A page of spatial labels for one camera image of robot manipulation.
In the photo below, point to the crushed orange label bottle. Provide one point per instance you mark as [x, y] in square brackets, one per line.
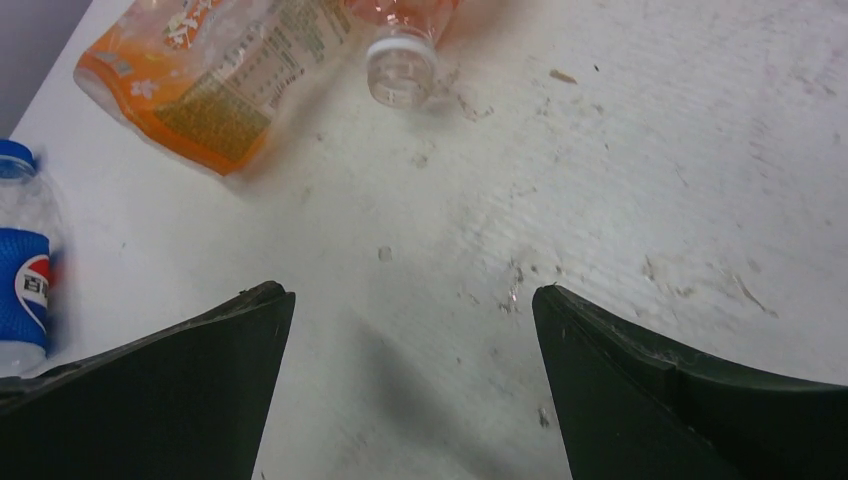
[401, 60]

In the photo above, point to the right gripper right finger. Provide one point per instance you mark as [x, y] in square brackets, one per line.
[634, 404]

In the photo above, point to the blue cap bottle edge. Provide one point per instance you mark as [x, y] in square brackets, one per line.
[31, 238]

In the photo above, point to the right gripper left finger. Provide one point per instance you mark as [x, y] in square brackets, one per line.
[188, 402]

